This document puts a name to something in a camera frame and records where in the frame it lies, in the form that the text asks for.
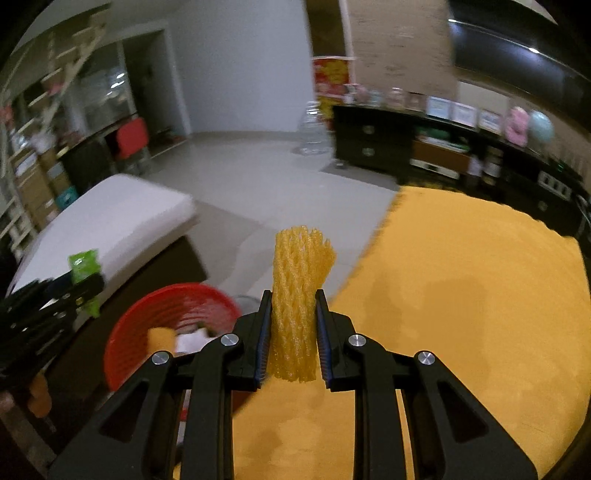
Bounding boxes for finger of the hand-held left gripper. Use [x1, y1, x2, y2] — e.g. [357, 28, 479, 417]
[4, 279, 75, 319]
[14, 275, 105, 342]

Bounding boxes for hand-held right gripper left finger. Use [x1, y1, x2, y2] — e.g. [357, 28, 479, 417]
[48, 290, 274, 480]

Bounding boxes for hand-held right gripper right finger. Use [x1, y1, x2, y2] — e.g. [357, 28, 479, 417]
[315, 288, 539, 480]

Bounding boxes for green packet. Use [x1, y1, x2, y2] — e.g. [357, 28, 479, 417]
[68, 249, 103, 319]

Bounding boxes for red plastic mesh basket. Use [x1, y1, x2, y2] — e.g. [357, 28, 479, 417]
[104, 282, 242, 423]

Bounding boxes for yellow foam fruit net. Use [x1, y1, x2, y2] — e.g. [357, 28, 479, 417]
[269, 225, 335, 385]

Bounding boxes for person's left hand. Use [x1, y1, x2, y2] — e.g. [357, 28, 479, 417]
[27, 373, 52, 417]

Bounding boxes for white cushioned sofa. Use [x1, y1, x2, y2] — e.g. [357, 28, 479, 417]
[7, 174, 208, 324]

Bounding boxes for yellow foam piece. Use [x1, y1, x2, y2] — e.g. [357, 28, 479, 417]
[148, 327, 178, 354]

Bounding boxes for stack of cardboard boxes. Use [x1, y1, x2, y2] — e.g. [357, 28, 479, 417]
[14, 148, 75, 227]

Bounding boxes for black chair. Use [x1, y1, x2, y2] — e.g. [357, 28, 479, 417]
[62, 138, 116, 197]

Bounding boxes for yellow fluffy blanket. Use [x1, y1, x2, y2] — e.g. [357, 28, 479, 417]
[231, 185, 591, 480]

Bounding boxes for red chair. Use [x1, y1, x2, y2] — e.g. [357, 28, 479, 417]
[115, 117, 151, 162]

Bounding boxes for glass sliding door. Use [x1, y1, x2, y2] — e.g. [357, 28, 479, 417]
[69, 41, 139, 134]

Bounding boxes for clear large water bottle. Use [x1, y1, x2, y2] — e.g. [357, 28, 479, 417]
[295, 100, 334, 155]

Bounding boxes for black television cabinet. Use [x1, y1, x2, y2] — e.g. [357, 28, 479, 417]
[332, 105, 591, 241]

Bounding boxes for brown wooden box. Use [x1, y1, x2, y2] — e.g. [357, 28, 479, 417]
[411, 138, 472, 178]

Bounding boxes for wooden stair shelf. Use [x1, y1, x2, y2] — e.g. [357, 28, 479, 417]
[0, 9, 112, 250]

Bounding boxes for green flat box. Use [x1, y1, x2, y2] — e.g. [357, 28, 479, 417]
[418, 129, 467, 151]

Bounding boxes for white power strip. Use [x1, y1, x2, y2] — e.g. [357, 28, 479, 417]
[538, 171, 573, 197]

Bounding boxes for pink plush toy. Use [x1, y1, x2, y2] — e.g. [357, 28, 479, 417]
[505, 106, 531, 147]

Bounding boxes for teal ball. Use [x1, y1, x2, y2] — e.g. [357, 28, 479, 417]
[529, 110, 555, 148]

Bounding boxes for red wall poster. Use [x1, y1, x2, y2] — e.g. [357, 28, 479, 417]
[313, 56, 356, 125]

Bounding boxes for wall television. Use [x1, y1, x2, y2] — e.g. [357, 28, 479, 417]
[450, 18, 591, 109]

